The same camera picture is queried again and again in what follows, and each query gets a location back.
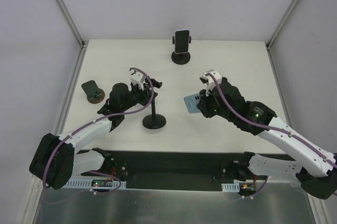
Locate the blue case smartphone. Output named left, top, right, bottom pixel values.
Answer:
left=183, top=93, right=201, bottom=114

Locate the black round base phone stand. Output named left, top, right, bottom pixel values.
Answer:
left=142, top=78, right=166, bottom=130

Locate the wooden base phone stand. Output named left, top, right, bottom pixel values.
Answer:
left=81, top=80, right=105, bottom=104

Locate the lilac case smartphone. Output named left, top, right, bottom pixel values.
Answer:
left=174, top=29, right=190, bottom=54

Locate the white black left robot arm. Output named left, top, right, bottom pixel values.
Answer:
left=29, top=80, right=156, bottom=190

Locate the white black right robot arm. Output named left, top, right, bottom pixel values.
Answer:
left=196, top=70, right=336, bottom=199

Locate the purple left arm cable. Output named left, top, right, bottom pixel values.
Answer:
left=42, top=67, right=155, bottom=188

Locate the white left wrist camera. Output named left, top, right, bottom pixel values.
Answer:
left=129, top=68, right=146, bottom=91

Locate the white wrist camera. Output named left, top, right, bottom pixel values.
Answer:
left=129, top=68, right=146, bottom=91
left=200, top=70, right=222, bottom=96

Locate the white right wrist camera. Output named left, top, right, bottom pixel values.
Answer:
left=200, top=70, right=222, bottom=96

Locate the right aluminium frame rail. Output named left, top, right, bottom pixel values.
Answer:
left=265, top=0, right=321, bottom=182

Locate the aluminium frame rail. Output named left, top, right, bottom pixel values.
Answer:
left=18, top=0, right=88, bottom=223
left=265, top=0, right=321, bottom=182

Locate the right white cable duct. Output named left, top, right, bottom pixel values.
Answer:
left=221, top=181, right=256, bottom=193

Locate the white cable duct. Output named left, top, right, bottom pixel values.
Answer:
left=62, top=178, right=126, bottom=190
left=221, top=181, right=256, bottom=193

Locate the left white cable duct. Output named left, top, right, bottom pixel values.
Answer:
left=62, top=178, right=126, bottom=190

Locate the left aluminium frame rail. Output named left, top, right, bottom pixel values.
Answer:
left=18, top=0, right=88, bottom=223

